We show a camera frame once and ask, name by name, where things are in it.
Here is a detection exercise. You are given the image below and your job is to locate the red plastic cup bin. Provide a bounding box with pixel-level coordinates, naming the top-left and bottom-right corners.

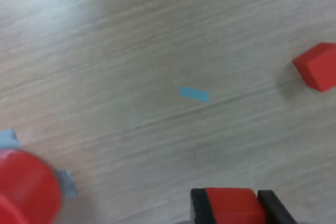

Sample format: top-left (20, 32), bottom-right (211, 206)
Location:
top-left (0, 149), bottom-right (64, 224)

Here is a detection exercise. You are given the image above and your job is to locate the red cube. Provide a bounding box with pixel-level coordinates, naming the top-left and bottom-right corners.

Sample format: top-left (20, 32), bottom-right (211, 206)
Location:
top-left (204, 187), bottom-right (270, 224)
top-left (292, 41), bottom-right (336, 93)

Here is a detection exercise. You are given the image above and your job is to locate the blue tape cross marker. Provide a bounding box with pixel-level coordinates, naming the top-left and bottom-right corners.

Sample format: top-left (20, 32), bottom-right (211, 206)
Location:
top-left (0, 128), bottom-right (78, 199)

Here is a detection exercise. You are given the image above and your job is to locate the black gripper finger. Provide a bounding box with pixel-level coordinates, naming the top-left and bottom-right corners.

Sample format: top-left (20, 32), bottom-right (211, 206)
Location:
top-left (257, 189), bottom-right (299, 224)
top-left (190, 187), bottom-right (218, 224)

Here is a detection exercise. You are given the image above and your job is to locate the small blue tape strip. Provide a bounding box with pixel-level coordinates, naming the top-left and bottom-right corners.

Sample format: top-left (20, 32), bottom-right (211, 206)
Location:
top-left (180, 86), bottom-right (210, 103)

